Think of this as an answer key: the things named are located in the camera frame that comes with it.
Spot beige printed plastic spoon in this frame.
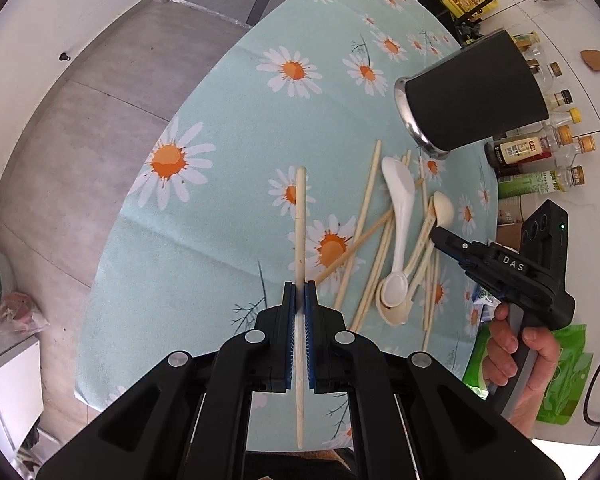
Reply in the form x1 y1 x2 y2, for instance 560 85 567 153
375 190 455 328

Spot pale bamboo chopstick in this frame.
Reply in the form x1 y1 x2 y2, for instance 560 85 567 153
294 167 306 450

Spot right hand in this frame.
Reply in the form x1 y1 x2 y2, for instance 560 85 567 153
481 304 560 438

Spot green plastic bag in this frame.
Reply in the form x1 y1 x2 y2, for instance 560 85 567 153
462 323 595 426

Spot soy sauce bottle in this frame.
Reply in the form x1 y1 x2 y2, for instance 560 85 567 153
484 126 573 170

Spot green label oil bottle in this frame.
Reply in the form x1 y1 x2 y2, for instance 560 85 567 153
498 166 585 200

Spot daisy pattern tablecloth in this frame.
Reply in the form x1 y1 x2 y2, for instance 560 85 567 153
76 0 498 411

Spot black utensil holder cup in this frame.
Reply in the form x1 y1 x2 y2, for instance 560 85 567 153
394 29 548 158

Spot black faucet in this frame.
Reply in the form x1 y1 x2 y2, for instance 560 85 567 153
454 0 495 46

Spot wooden spatula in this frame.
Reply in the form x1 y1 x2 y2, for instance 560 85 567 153
580 49 600 72

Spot black tracking camera box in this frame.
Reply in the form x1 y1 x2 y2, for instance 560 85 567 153
519 200 568 286

